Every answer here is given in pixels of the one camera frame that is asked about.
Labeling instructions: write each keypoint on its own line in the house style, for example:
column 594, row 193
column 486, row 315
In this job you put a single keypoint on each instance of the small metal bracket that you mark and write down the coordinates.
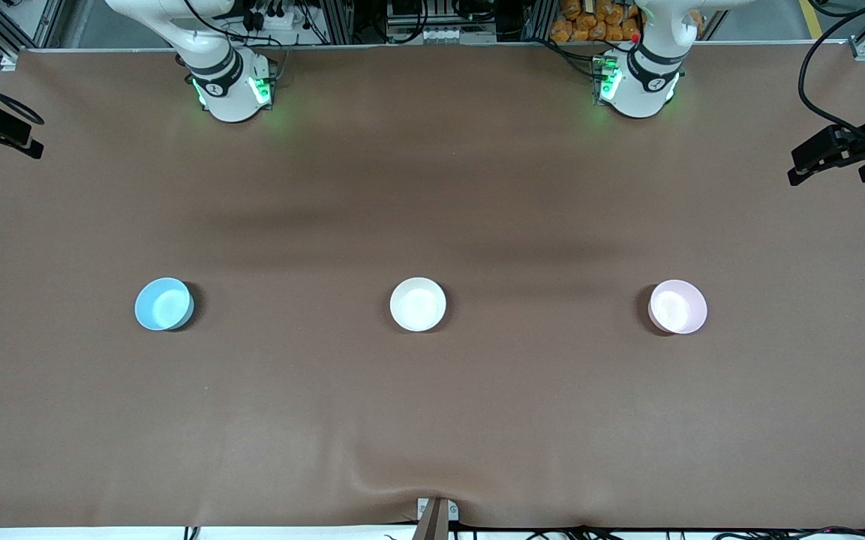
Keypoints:
column 453, row 511

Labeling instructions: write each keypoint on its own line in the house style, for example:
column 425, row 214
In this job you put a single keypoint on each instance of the white bowl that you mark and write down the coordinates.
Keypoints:
column 418, row 304

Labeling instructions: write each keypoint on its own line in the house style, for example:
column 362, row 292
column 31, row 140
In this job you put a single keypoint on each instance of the brown table cover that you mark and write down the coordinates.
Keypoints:
column 432, row 187

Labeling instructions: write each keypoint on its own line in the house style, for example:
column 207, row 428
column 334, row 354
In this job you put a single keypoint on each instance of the black and white device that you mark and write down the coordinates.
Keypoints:
column 440, row 19

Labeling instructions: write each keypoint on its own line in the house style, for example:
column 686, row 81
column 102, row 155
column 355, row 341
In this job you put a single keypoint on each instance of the bag of orange items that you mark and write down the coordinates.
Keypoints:
column 590, row 22

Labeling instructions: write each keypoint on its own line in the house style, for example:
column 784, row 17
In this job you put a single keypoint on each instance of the pink bowl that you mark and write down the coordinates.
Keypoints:
column 677, row 306

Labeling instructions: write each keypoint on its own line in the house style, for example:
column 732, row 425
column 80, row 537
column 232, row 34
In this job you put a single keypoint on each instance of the brown camera post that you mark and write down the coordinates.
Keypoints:
column 432, row 526

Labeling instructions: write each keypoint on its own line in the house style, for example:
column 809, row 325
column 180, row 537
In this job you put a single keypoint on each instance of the blue bowl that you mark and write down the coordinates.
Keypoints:
column 164, row 304

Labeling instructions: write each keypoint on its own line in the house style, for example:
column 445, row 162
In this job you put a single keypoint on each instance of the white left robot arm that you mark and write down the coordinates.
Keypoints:
column 638, row 94

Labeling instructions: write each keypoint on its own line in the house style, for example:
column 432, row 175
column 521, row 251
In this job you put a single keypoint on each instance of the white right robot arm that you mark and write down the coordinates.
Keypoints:
column 229, row 97

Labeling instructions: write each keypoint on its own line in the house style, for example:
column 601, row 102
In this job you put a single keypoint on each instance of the white power strip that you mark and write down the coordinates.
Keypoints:
column 278, row 19

